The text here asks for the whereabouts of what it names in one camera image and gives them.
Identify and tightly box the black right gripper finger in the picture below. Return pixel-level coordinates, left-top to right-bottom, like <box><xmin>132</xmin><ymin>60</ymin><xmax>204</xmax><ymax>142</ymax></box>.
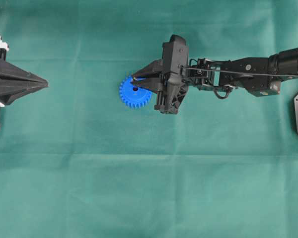
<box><xmin>131</xmin><ymin>78</ymin><xmax>164</xmax><ymax>94</ymax></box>
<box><xmin>132</xmin><ymin>59</ymin><xmax>163</xmax><ymax>80</ymax></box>

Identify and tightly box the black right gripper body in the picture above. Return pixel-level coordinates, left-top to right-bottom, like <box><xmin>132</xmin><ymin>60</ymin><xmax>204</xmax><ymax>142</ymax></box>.
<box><xmin>154</xmin><ymin>35</ymin><xmax>188</xmax><ymax>114</ymax></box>

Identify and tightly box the blue plastic gear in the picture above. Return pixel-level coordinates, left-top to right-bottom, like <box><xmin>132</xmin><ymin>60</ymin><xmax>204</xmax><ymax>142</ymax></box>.
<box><xmin>119</xmin><ymin>75</ymin><xmax>152</xmax><ymax>109</ymax></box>

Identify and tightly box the green table cloth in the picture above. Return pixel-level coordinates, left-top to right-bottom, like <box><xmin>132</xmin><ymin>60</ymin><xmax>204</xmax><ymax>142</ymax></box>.
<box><xmin>0</xmin><ymin>0</ymin><xmax>298</xmax><ymax>238</ymax></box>

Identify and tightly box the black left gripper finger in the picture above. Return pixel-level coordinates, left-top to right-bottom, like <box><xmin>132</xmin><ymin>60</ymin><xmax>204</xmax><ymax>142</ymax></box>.
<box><xmin>0</xmin><ymin>79</ymin><xmax>45</xmax><ymax>105</ymax></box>
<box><xmin>0</xmin><ymin>59</ymin><xmax>48</xmax><ymax>87</ymax></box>

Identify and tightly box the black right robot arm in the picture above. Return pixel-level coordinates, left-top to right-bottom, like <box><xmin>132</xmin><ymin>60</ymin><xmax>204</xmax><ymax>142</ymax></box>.
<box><xmin>131</xmin><ymin>35</ymin><xmax>298</xmax><ymax>114</ymax></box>

